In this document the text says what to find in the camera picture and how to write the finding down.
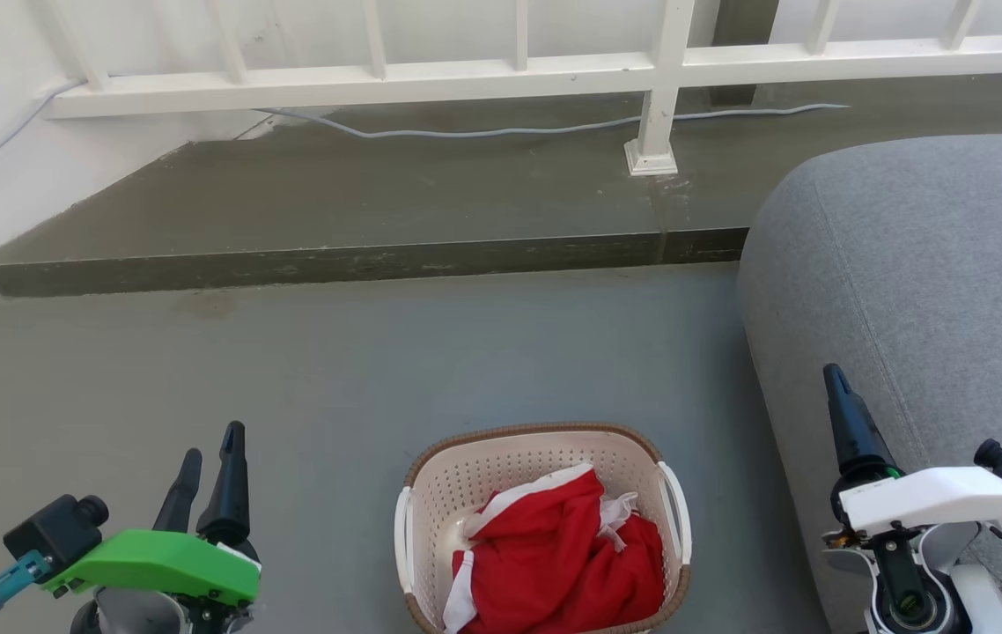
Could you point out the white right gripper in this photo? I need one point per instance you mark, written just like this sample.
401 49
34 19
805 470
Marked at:
941 497

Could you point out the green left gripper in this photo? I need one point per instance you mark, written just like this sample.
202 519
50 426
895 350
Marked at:
158 559

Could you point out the red garment with white trim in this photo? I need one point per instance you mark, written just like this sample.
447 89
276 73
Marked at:
554 563

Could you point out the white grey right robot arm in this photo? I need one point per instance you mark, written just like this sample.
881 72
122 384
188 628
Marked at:
906 590

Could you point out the grey fabric sofa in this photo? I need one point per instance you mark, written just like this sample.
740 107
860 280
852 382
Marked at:
932 291

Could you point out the white perforated laundry basket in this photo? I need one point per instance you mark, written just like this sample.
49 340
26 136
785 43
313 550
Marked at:
501 467

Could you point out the dark grey pillar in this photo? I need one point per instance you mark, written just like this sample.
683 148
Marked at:
743 44

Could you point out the white railing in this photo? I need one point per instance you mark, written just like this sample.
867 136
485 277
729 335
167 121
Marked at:
378 84

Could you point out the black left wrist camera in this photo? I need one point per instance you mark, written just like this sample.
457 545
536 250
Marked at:
56 528

